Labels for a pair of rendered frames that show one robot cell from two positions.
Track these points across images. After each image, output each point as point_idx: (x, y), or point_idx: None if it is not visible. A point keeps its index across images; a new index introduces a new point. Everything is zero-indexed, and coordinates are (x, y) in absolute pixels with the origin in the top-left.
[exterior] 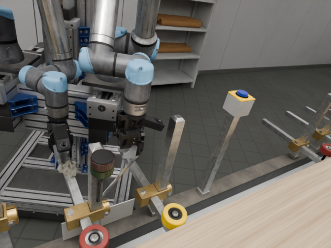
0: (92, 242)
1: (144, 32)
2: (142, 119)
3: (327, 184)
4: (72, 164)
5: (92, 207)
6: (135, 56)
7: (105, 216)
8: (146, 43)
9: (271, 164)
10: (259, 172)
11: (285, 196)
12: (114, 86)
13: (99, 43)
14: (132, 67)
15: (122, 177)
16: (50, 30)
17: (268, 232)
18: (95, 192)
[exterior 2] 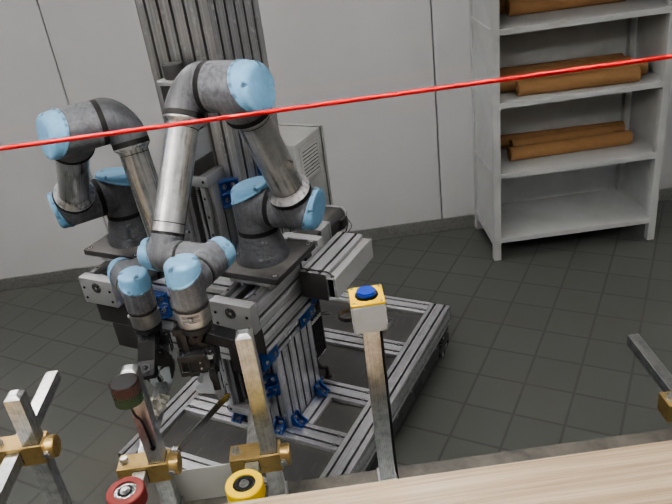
0: (120, 495)
1: (275, 189)
2: (201, 334)
3: (612, 490)
4: (162, 399)
5: (148, 457)
6: (200, 246)
7: (191, 484)
8: (284, 204)
9: (607, 448)
10: None
11: (473, 494)
12: (253, 275)
13: (157, 232)
14: (164, 267)
15: (344, 451)
16: (141, 208)
17: None
18: (144, 434)
